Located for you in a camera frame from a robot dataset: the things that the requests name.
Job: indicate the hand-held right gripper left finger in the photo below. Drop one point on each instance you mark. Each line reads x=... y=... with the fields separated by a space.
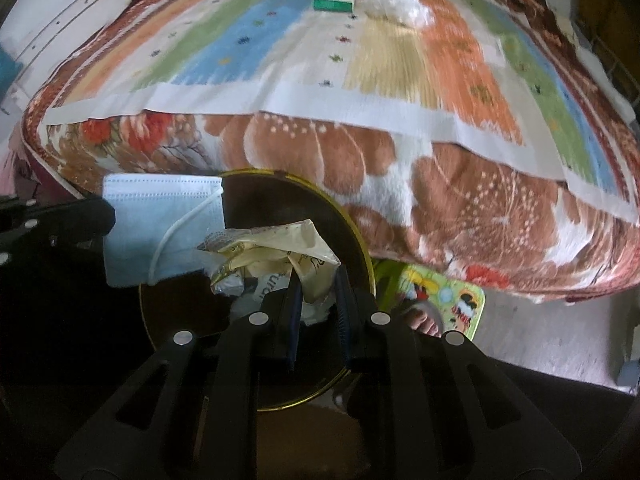
x=292 y=325

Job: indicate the brown floral blanket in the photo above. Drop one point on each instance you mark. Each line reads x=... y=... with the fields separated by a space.
x=350 y=160

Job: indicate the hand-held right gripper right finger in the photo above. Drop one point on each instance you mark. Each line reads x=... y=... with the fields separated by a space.
x=342 y=310

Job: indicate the striped colourful mat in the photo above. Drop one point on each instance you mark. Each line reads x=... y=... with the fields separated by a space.
x=300 y=60

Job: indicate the dark bin with gold rim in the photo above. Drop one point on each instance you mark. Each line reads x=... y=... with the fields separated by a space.
x=280 y=195

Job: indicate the blue face mask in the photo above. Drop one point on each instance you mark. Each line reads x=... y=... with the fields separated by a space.
x=145 y=220

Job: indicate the clear crumpled plastic wrap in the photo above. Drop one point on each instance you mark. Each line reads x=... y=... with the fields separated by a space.
x=400 y=5

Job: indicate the white bed headboard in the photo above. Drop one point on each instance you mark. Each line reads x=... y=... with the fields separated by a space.
x=65 y=15

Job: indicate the brown furniture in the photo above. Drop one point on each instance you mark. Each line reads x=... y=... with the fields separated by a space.
x=605 y=0

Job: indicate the person's foot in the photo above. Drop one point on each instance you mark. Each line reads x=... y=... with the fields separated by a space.
x=425 y=322

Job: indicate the colourful cartoon floor mat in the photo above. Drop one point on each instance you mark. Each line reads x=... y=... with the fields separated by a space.
x=450 y=300

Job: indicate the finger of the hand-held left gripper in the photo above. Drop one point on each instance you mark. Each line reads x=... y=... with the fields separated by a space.
x=85 y=220

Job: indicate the white cloth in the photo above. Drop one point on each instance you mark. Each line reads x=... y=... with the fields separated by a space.
x=605 y=80

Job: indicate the yellow snack wrapper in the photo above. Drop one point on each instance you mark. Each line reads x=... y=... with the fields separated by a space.
x=280 y=245

